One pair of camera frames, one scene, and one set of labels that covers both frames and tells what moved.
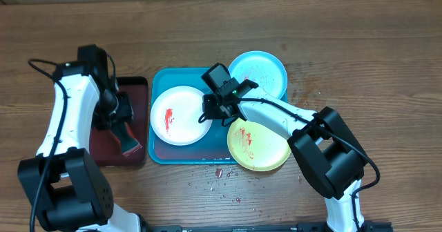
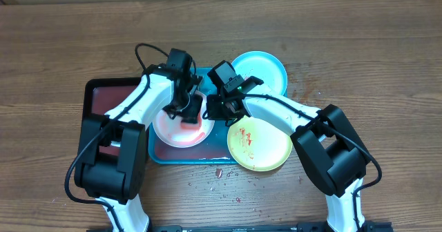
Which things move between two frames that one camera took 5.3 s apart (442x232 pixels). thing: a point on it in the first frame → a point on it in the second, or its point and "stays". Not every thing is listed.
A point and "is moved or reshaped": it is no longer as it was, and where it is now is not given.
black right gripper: [216, 106] stays
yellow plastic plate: [257, 147] stays
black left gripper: [126, 113] → [194, 112]
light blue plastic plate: [262, 68] stays
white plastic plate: [175, 117] stays
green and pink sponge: [129, 144] is moved or reshaped
